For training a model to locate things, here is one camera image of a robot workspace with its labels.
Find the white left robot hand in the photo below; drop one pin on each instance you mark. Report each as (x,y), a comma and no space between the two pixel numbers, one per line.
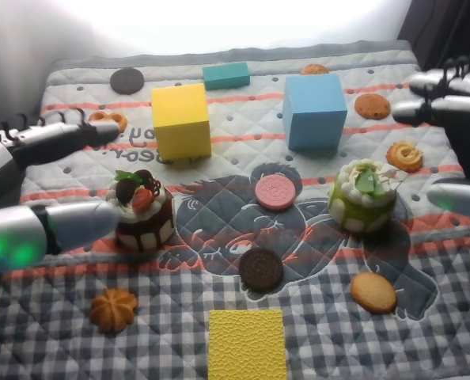
(5,233)

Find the green toy cake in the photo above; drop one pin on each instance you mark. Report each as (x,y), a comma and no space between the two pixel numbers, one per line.
(357,206)

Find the chocolate toy cake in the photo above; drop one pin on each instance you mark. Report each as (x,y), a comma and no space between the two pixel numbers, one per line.
(156,221)

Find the blue cube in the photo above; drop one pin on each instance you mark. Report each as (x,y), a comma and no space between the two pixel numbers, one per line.
(314,118)

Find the yellow cube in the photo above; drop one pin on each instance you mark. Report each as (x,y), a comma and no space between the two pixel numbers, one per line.
(181,122)

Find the dark curtain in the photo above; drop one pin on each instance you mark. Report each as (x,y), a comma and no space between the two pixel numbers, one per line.
(448,27)

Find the chocolate chip cookie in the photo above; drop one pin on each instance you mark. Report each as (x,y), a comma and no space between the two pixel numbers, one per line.
(372,106)

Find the swirl butter cookie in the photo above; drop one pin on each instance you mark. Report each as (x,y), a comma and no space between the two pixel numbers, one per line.
(114,310)

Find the orange pretzel cookie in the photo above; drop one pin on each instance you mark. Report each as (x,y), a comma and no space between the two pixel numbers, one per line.
(99,116)

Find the golden ruffled cookie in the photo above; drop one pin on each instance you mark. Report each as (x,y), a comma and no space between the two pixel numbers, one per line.
(315,70)

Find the plain dark round cookie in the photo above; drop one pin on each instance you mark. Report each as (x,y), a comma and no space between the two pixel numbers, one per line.
(126,81)

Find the plain round biscuit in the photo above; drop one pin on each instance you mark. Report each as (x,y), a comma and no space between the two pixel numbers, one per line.
(374,293)

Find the pink sandwich cookie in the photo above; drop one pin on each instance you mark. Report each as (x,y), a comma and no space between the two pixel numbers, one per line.
(275,192)

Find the teal rectangular block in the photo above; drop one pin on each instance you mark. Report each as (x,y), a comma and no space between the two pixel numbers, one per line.
(226,76)

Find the dark chocolate sandwich cookie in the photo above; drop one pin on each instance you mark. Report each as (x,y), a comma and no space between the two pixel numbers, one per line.
(261,270)

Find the yellow textured flat block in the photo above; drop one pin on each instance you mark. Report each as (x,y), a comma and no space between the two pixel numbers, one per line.
(247,344)

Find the grey bear print quilt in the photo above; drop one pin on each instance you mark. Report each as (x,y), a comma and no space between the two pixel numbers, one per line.
(338,348)

